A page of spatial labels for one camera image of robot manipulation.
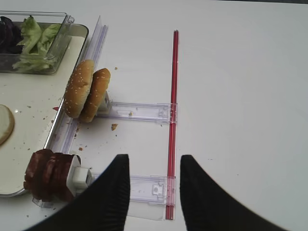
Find front meat patty slice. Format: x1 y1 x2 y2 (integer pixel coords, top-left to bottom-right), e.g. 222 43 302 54
24 149 53 202

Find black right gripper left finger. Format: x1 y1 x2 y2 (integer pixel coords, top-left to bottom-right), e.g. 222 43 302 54
28 154 130 231

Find purple cabbage shreds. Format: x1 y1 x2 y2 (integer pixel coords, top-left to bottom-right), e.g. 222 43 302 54
0 16 23 54

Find front sesame bun top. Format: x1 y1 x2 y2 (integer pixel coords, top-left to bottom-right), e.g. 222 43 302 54
64 60 95 118

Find bun bottom slice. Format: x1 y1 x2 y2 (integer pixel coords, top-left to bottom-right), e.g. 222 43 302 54
0 104 15 144

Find clear bun top rail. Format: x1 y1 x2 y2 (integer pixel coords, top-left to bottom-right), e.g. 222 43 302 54
97 102 171 124

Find clear patty dispenser rail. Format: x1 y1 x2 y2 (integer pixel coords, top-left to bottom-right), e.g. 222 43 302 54
32 172 177 209

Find green lettuce leaves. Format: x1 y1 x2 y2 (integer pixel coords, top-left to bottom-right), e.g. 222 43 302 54
12 16 61 72

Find clear plastic salad container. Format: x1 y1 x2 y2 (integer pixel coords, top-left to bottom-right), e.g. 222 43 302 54
0 11 75 74

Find white bun pusher block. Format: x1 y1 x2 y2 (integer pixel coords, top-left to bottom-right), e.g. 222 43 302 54
98 91 112 115

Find right red strip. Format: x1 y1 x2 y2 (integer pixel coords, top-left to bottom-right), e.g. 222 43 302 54
165 29 180 220

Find rear sesame bun top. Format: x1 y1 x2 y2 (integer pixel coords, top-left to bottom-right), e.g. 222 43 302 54
79 68 111 123

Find rear meat patty slices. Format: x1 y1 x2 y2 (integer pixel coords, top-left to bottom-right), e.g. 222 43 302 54
43 153 81 202

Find white patty pusher block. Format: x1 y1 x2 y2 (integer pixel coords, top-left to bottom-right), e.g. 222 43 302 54
66 155 93 196

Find silver metal tray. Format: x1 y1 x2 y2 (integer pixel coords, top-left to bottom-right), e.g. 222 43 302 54
0 25 89 197

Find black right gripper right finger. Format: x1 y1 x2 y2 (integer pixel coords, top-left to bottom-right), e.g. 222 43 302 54
180 155 282 231

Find sesame bun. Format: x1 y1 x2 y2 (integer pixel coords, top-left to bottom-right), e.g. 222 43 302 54
64 60 95 118
79 68 111 123

